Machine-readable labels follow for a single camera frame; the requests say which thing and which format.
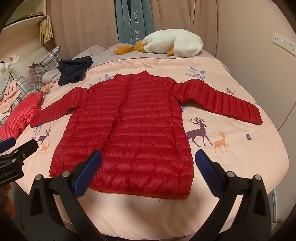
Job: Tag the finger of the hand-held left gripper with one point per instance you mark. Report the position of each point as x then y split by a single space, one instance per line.
24 148
7 144

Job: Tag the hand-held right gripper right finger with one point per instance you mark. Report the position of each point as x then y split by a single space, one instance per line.
205 166

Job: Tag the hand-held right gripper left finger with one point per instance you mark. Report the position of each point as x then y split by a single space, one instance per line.
89 169

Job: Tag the red down jacket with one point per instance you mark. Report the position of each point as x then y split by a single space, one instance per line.
138 127

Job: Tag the pale pink clothes pile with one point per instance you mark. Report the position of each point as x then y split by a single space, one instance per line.
8 92

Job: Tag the person's left hand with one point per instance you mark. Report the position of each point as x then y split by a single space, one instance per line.
9 201

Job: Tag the coral pink down jacket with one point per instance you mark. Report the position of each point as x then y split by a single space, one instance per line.
16 115

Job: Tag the small orange doll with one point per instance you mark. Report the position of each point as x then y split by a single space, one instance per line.
47 88

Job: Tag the pink printed duvet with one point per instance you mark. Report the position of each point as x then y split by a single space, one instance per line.
138 217

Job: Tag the plaid grey pillow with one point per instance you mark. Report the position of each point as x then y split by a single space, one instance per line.
32 76

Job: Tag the grey cloth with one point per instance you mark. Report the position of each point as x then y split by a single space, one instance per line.
49 76

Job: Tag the dark navy garment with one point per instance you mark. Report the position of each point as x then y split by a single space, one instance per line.
72 69

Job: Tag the grey bed sheet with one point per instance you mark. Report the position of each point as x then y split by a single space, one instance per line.
104 56

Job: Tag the beige headboard shelf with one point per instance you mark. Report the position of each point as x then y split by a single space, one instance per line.
20 30

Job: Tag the yellow hanging tassel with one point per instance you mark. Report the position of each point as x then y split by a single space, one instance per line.
46 30

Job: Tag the white goose plush toy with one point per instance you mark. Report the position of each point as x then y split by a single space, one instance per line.
175 41

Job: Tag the pink curtain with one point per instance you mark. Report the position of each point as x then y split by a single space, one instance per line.
87 25

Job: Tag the white wall socket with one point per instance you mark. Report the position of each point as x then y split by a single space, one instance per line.
284 44

